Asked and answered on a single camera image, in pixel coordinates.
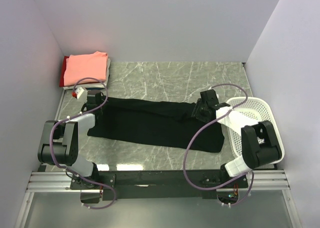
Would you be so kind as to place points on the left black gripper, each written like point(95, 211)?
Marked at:
point(103, 102)

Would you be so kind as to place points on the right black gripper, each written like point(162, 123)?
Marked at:
point(196, 112)

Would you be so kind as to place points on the black t shirt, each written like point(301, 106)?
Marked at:
point(155, 123)

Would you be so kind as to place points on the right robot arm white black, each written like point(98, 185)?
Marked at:
point(253, 133)

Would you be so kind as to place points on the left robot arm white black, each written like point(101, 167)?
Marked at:
point(60, 142)

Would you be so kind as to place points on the pink folded t shirt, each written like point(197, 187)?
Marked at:
point(86, 65)

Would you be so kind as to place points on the red folded t shirt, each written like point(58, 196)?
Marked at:
point(63, 69)

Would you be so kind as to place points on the white perforated plastic basket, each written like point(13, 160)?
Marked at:
point(256, 109)

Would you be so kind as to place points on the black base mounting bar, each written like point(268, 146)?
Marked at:
point(151, 184)

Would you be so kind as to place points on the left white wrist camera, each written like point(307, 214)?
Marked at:
point(80, 94)

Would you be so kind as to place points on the aluminium rail frame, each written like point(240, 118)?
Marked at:
point(50, 203)

